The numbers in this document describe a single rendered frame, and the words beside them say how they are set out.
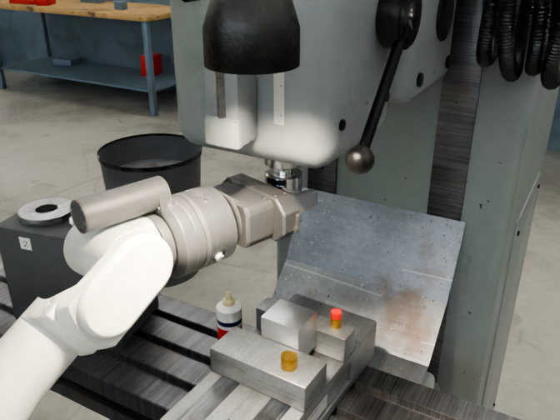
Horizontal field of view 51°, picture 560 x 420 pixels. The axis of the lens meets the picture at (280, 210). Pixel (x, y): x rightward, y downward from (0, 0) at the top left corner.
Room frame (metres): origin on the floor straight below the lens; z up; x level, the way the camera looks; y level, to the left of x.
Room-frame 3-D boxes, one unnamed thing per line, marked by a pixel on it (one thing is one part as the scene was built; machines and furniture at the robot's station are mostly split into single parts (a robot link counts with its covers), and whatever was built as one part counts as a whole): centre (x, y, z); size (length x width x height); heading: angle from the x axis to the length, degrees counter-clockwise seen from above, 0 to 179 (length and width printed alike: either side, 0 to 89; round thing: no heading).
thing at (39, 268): (0.88, 0.34, 1.02); 0.22 x 0.12 x 0.20; 71
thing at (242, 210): (0.62, 0.06, 1.23); 0.13 x 0.12 x 0.10; 43
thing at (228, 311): (0.78, 0.08, 0.97); 0.04 x 0.04 x 0.11
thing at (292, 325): (0.68, -0.01, 1.03); 0.06 x 0.05 x 0.06; 58
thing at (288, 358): (0.61, -0.01, 1.04); 0.02 x 0.02 x 0.02
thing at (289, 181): (0.68, 0.00, 1.26); 0.05 x 0.05 x 0.01
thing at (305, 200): (0.66, -0.03, 1.23); 0.06 x 0.02 x 0.03; 133
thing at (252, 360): (0.63, 0.02, 1.01); 0.15 x 0.06 x 0.04; 58
